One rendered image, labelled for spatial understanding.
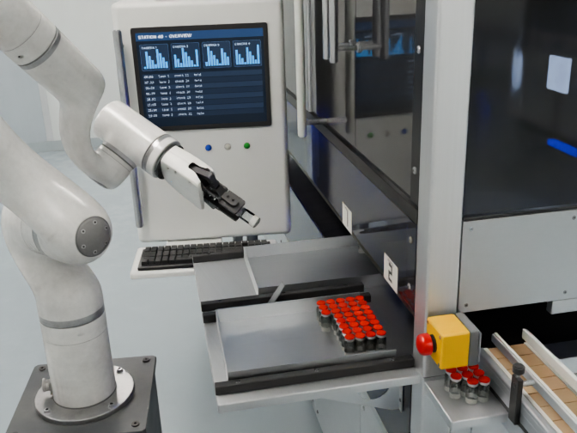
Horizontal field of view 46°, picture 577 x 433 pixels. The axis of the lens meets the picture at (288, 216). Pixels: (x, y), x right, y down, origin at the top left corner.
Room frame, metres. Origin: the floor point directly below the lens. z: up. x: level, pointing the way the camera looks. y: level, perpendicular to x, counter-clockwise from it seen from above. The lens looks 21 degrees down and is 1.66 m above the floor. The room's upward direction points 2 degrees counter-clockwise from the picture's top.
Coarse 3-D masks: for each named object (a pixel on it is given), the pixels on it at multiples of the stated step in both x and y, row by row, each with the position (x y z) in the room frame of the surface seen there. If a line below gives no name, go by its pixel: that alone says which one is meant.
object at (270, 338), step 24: (216, 312) 1.37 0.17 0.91; (240, 312) 1.39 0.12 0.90; (264, 312) 1.40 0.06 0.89; (288, 312) 1.41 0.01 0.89; (312, 312) 1.42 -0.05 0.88; (240, 336) 1.32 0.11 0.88; (264, 336) 1.32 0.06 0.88; (288, 336) 1.31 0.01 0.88; (312, 336) 1.31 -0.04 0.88; (240, 360) 1.22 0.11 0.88; (264, 360) 1.22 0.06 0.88; (288, 360) 1.22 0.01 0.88; (312, 360) 1.16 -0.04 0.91; (336, 360) 1.17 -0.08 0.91; (360, 360) 1.18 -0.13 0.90
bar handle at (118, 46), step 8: (112, 32) 2.00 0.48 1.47; (120, 32) 2.01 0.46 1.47; (120, 40) 2.00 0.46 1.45; (120, 48) 2.00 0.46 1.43; (120, 56) 2.00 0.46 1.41; (120, 64) 2.00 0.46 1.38; (120, 72) 2.00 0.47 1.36; (120, 80) 2.00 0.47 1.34; (120, 88) 2.00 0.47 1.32; (120, 96) 2.00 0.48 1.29; (128, 96) 2.01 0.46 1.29; (128, 104) 2.00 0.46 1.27; (136, 168) 2.00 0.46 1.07; (136, 176) 2.00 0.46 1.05; (136, 184) 2.00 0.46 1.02; (136, 192) 2.00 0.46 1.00; (136, 200) 2.00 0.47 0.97; (136, 208) 2.00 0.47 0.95; (136, 216) 2.00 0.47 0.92; (136, 224) 2.00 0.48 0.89
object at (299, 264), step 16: (304, 240) 1.77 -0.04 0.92; (320, 240) 1.78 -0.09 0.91; (336, 240) 1.79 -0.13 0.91; (352, 240) 1.79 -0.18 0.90; (256, 256) 1.74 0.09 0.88; (272, 256) 1.74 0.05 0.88; (288, 256) 1.74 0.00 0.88; (304, 256) 1.74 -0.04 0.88; (320, 256) 1.73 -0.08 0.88; (336, 256) 1.73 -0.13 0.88; (352, 256) 1.72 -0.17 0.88; (256, 272) 1.64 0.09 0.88; (272, 272) 1.64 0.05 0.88; (288, 272) 1.63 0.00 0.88; (304, 272) 1.63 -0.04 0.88; (320, 272) 1.63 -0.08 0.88; (336, 272) 1.62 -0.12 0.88; (352, 272) 1.62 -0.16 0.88; (368, 272) 1.62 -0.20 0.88; (256, 288) 1.52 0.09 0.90; (272, 288) 1.49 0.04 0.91; (288, 288) 1.50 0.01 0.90; (304, 288) 1.51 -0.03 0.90
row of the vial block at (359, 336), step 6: (336, 300) 1.39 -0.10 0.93; (342, 300) 1.39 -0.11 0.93; (342, 306) 1.36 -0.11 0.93; (342, 312) 1.34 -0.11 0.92; (348, 312) 1.33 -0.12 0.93; (348, 318) 1.30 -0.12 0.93; (354, 318) 1.30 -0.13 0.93; (348, 324) 1.29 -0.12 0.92; (354, 324) 1.28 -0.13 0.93; (354, 330) 1.25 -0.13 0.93; (360, 330) 1.25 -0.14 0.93; (360, 336) 1.23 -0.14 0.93; (360, 342) 1.22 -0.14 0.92; (360, 348) 1.22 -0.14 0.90
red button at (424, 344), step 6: (420, 336) 1.08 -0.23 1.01; (426, 336) 1.07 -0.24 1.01; (420, 342) 1.07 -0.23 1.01; (426, 342) 1.06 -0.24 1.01; (432, 342) 1.06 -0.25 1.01; (420, 348) 1.06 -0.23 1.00; (426, 348) 1.06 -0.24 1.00; (432, 348) 1.06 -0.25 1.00; (420, 354) 1.07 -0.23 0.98; (426, 354) 1.06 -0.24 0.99
